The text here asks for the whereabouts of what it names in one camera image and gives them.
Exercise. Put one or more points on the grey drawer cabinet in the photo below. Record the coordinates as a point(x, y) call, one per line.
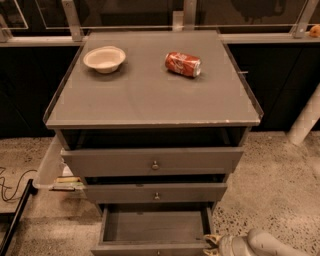
point(144, 105)

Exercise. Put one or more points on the grey top drawer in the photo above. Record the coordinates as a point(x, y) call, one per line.
point(157, 161)

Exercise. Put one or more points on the grey drawer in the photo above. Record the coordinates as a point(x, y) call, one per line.
point(156, 193)
point(166, 229)
point(157, 161)

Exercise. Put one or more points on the white cylindrical post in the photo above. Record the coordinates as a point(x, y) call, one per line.
point(306, 120)

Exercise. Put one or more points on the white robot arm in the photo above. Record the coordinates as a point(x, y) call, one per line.
point(256, 243)

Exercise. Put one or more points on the grey bottom drawer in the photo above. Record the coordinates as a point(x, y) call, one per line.
point(166, 229)

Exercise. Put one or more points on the clear plastic side bin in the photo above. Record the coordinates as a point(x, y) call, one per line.
point(53, 173)

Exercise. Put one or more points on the metal railing frame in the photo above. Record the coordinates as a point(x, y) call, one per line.
point(13, 19)

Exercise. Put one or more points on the white paper bowl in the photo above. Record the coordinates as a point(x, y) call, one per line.
point(105, 60)

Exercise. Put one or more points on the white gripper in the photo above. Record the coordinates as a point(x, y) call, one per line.
point(228, 244)

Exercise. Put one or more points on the grey middle drawer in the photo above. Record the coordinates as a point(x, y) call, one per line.
point(156, 193)

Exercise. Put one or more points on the black metal floor bar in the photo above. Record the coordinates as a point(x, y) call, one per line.
point(11, 219)

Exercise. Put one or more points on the orange fruit on ledge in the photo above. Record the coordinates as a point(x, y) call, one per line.
point(315, 31)

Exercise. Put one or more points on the red soda can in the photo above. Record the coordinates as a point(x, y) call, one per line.
point(183, 64)

